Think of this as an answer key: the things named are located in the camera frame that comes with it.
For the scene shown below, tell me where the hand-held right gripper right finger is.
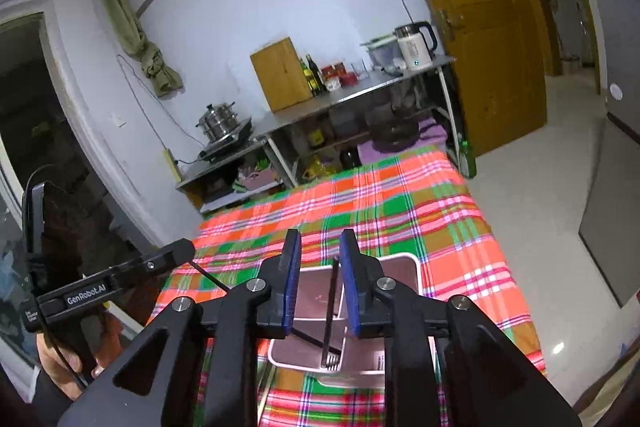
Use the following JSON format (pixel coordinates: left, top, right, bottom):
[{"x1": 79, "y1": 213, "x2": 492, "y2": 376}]
[{"x1": 339, "y1": 229, "x2": 583, "y2": 427}]

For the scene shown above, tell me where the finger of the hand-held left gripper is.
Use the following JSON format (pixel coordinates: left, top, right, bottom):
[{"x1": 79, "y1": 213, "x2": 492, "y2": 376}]
[{"x1": 106, "y1": 238, "x2": 197, "y2": 289}]

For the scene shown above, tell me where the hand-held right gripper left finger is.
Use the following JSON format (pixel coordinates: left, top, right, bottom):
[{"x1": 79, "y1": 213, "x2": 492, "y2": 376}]
[{"x1": 57, "y1": 229, "x2": 303, "y2": 427}]

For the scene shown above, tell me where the black fork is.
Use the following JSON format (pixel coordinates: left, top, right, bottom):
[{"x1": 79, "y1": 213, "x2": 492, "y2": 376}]
[{"x1": 322, "y1": 257, "x2": 344, "y2": 370}]

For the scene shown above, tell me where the pink utensil holder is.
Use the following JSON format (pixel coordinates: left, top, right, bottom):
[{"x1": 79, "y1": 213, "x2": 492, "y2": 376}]
[{"x1": 267, "y1": 253, "x2": 422, "y2": 375}]

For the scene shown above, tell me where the thin black chopstick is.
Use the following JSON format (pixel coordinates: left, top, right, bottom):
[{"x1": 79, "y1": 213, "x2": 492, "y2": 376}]
[{"x1": 191, "y1": 259, "x2": 326, "y2": 355}]

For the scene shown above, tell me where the person's left forearm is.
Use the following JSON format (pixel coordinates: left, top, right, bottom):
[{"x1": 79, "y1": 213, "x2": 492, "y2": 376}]
[{"x1": 0, "y1": 369, "x2": 73, "y2": 427}]

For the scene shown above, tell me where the person's left hand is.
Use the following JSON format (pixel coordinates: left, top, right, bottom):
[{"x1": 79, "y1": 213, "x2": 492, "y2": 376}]
[{"x1": 39, "y1": 302, "x2": 123, "y2": 392}]

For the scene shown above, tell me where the yellow power strip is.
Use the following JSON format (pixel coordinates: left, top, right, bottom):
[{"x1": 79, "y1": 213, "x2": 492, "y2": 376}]
[{"x1": 164, "y1": 149, "x2": 181, "y2": 182}]

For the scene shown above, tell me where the pink basket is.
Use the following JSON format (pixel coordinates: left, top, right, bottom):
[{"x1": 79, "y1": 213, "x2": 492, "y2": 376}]
[{"x1": 237, "y1": 169, "x2": 281, "y2": 191}]

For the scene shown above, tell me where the plaid cloth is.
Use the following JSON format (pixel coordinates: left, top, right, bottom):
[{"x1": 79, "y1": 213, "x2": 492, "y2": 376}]
[{"x1": 147, "y1": 144, "x2": 548, "y2": 427}]

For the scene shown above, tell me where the low steel table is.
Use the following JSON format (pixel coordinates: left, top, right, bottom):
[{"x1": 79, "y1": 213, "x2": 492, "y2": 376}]
[{"x1": 176, "y1": 134, "x2": 282, "y2": 214}]

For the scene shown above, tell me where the black induction cooker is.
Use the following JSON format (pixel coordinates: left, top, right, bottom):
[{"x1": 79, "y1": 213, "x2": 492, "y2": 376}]
[{"x1": 197, "y1": 118, "x2": 253, "y2": 160}]

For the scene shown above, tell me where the steel pot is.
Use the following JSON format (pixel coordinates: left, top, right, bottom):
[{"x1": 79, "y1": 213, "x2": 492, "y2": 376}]
[{"x1": 196, "y1": 103, "x2": 239, "y2": 142}]

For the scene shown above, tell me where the black wok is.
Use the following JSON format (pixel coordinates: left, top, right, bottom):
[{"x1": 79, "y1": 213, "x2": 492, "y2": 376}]
[{"x1": 365, "y1": 104, "x2": 419, "y2": 152}]

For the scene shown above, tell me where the green plastic bottle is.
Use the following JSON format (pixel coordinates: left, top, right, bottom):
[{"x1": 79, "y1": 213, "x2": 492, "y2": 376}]
[{"x1": 460, "y1": 141, "x2": 477, "y2": 178}]

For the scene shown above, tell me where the purple cloth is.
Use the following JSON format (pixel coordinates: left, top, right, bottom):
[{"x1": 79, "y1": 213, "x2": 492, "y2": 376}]
[{"x1": 357, "y1": 117, "x2": 448, "y2": 168}]

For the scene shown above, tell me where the tall steel table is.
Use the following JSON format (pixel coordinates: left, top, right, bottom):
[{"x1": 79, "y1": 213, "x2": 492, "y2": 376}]
[{"x1": 260, "y1": 56, "x2": 463, "y2": 188}]

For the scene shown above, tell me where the green curtain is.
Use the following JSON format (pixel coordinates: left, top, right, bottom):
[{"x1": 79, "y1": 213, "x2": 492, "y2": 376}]
[{"x1": 101, "y1": 0, "x2": 182, "y2": 98}]

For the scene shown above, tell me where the green oil bottle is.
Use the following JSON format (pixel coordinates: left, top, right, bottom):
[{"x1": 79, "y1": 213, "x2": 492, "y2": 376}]
[{"x1": 299, "y1": 58, "x2": 315, "y2": 98}]

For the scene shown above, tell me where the wooden cutting board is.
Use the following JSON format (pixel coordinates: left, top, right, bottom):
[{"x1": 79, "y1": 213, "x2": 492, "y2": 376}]
[{"x1": 250, "y1": 37, "x2": 313, "y2": 112}]

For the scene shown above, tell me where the dark oil bottle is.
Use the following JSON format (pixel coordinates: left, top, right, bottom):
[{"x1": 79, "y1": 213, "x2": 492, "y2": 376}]
[{"x1": 306, "y1": 54, "x2": 327, "y2": 96}]

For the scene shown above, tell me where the clear plastic container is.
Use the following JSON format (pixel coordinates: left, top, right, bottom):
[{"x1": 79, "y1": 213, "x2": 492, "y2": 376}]
[{"x1": 361, "y1": 36, "x2": 402, "y2": 75}]

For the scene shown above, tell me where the white electric kettle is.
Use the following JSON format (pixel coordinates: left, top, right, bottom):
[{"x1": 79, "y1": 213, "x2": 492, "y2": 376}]
[{"x1": 393, "y1": 22, "x2": 439, "y2": 70}]

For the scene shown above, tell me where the grey panel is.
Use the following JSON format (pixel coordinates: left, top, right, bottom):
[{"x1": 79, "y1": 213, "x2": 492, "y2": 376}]
[{"x1": 579, "y1": 107, "x2": 640, "y2": 308}]

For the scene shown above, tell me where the white window frame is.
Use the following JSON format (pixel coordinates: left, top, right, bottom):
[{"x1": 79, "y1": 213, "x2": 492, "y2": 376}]
[{"x1": 0, "y1": 0, "x2": 196, "y2": 260}]

